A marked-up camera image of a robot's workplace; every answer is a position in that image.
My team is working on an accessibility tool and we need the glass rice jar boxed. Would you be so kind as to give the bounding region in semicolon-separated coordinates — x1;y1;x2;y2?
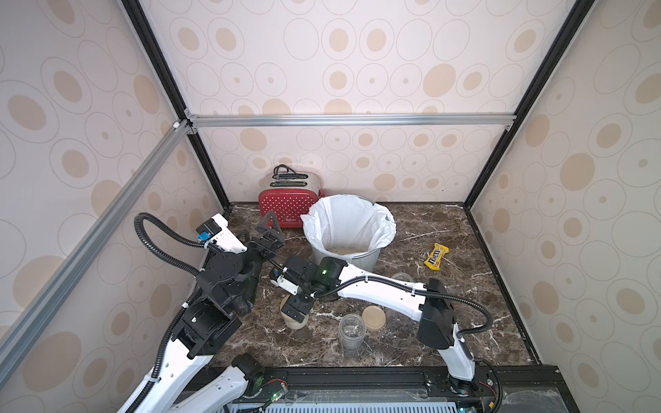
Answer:
338;314;367;350
280;295;309;330
392;273;414;284

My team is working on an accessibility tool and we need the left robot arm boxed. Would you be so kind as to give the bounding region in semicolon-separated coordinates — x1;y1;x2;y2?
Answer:
121;212;284;412

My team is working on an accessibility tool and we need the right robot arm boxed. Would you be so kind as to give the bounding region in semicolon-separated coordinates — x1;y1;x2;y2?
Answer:
270;256;493;383

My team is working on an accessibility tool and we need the red polka dot toaster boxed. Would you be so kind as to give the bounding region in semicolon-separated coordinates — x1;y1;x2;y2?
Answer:
258;170;325;228

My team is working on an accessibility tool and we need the white plastic bin liner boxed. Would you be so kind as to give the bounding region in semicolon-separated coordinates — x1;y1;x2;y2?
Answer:
301;194;396;256

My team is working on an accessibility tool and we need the yellow snack packet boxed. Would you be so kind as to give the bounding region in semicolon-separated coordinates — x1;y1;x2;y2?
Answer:
423;243;449;271

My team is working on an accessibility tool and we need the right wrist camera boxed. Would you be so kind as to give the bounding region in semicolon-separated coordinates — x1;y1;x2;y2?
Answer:
270;268;299;295

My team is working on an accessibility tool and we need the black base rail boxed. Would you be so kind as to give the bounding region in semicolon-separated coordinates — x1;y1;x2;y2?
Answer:
128;364;569;413

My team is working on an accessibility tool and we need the horizontal aluminium rail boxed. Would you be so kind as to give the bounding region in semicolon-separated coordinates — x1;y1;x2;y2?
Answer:
189;113;516;129

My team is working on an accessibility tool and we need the left side aluminium rail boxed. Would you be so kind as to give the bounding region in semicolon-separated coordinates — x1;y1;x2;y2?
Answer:
1;120;190;385

